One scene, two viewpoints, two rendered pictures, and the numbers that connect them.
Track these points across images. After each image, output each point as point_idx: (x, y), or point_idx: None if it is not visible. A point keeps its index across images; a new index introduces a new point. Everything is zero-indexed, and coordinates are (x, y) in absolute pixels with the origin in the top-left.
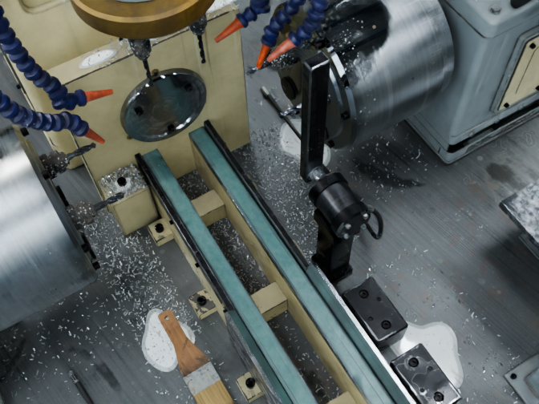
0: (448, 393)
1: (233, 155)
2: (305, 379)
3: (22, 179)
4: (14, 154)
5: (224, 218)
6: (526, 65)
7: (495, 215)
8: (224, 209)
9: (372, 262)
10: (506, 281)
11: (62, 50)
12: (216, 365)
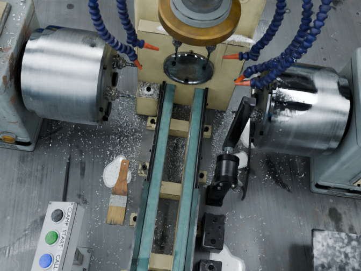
0: None
1: (205, 112)
2: (161, 236)
3: (93, 63)
4: (98, 49)
5: (185, 137)
6: None
7: None
8: (187, 134)
9: (235, 209)
10: (290, 268)
11: None
12: (129, 200)
